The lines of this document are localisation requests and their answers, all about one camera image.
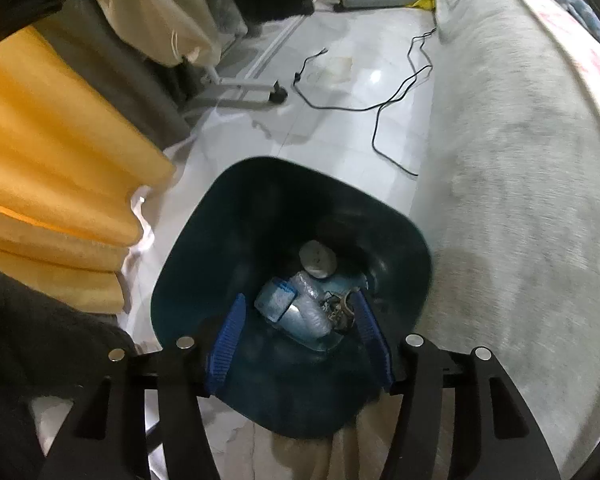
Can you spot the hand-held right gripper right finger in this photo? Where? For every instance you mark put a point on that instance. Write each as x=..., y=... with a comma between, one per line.
x=375, y=345

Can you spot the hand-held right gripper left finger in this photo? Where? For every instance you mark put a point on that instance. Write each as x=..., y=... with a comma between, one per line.
x=225, y=350

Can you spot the blue tissue packet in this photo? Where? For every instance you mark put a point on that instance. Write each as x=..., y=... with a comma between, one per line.
x=275, y=300

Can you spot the bubble wrap piece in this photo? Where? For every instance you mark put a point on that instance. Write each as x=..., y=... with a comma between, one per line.
x=310, y=312

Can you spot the dark teal trash bin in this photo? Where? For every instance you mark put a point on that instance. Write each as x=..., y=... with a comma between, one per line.
x=230, y=235

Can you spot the beige garment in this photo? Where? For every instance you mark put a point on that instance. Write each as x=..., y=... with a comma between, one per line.
x=165, y=10

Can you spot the dark grey garment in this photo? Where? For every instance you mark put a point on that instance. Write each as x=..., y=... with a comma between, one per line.
x=120, y=80

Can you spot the white clothes rack base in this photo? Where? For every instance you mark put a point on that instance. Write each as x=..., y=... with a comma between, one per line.
x=245, y=87

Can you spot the yellow garment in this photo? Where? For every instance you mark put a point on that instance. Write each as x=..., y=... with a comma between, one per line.
x=55, y=160

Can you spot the dark fleece garment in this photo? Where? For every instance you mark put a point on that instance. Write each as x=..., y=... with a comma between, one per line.
x=30, y=360

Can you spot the grey upholstered bed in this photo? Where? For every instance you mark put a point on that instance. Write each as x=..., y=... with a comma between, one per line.
x=505, y=185

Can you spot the pink printed blanket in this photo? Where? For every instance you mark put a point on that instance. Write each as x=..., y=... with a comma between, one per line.
x=575, y=45

